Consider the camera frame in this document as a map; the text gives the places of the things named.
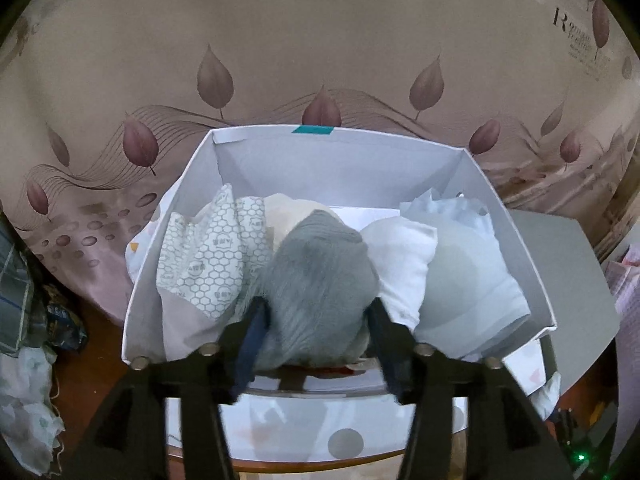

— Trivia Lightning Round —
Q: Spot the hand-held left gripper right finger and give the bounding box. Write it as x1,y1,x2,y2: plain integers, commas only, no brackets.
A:
367,297,573,480

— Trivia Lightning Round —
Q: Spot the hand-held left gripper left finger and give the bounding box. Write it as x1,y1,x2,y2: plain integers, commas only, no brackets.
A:
72,296,273,480

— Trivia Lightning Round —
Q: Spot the grey underwear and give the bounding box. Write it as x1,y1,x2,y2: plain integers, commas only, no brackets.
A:
240,210,381,368

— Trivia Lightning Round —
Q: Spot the plain white underwear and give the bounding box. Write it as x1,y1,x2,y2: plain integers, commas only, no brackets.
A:
360,219,440,333

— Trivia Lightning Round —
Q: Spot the honeycomb print underwear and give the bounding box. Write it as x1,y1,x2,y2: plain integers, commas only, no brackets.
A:
156,182,273,323

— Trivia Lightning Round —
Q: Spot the pale padded bra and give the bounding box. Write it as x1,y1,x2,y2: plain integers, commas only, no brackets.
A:
412,220,532,361

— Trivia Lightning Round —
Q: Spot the cream knitted underwear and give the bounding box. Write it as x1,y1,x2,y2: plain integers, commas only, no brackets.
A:
262,192,346,256

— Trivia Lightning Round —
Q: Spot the white shoe box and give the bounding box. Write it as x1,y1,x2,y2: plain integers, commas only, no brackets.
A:
121,124,558,366

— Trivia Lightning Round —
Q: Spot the white dotted cover sheet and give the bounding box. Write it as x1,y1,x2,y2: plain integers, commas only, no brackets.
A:
125,200,563,461

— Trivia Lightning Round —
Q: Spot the grey box lid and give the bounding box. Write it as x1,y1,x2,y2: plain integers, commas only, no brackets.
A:
502,209,621,396

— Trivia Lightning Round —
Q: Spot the pink checked cloth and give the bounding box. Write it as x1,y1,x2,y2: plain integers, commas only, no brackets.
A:
602,245,640,326

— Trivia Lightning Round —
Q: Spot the blue snack packet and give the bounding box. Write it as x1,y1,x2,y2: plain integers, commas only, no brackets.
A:
42,285,88,353

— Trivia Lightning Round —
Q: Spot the white patterned cloth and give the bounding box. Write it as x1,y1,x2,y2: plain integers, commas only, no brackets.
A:
0,345,66,476

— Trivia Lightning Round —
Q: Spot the grey plaid cloth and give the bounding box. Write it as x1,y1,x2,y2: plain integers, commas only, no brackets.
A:
0,220,48,356

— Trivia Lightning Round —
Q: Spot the leaf print curtain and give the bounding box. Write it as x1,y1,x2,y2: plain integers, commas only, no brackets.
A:
0,0,640,326

